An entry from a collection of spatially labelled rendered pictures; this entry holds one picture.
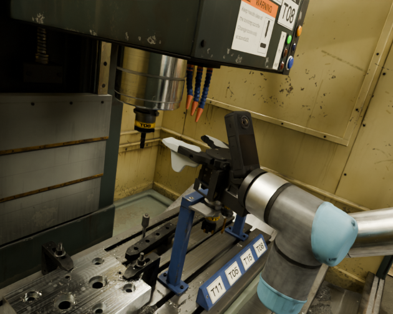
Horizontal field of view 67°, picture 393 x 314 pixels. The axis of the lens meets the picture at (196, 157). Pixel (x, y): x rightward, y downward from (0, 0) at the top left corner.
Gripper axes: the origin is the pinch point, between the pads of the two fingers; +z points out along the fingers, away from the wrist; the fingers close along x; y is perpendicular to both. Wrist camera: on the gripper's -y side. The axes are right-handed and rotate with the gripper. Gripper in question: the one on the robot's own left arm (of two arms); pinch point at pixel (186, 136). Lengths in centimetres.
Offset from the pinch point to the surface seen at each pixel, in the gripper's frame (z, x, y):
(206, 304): -4, 19, 55
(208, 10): -5.4, -5.7, -23.4
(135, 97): 11.3, -6.2, -5.0
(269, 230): 19, 91, 66
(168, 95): 8.2, 0.0, -6.5
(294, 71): 38, 98, -15
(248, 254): 3, 47, 52
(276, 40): 0.2, 21.8, -22.6
